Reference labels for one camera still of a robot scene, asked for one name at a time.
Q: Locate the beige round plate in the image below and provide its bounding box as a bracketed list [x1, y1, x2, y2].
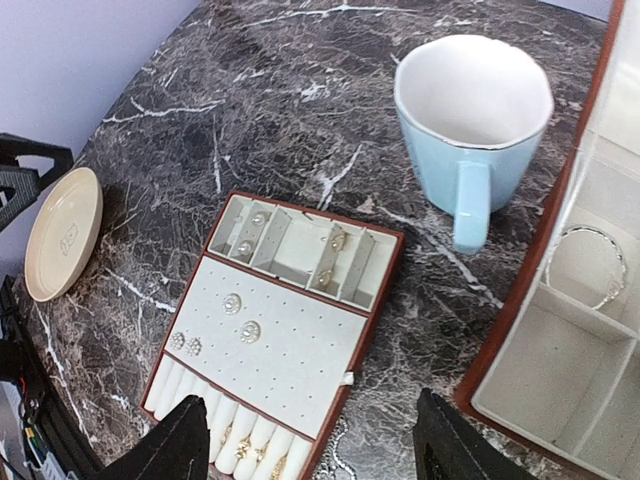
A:
[24, 167, 103, 302]

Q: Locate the brown jewelry box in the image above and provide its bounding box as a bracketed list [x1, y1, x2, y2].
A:
[455, 1, 639, 479]

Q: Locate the brown jewelry tray insert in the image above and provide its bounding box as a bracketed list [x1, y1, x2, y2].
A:
[141, 191, 404, 479]

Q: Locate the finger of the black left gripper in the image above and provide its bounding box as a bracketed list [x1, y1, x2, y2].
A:
[1, 132, 74, 230]

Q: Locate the silver bangle bracelet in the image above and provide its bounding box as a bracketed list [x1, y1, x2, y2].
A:
[544, 224, 629, 312]

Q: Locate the pearl earring on tray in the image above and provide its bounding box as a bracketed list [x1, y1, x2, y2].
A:
[222, 293, 242, 315]
[239, 320, 261, 344]

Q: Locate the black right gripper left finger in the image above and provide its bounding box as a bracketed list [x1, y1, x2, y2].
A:
[102, 395, 209, 479]

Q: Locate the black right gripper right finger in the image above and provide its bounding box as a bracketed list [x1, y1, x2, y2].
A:
[412, 388, 533, 480]

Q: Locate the light blue mug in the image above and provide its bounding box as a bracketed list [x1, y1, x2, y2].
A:
[393, 34, 554, 254]

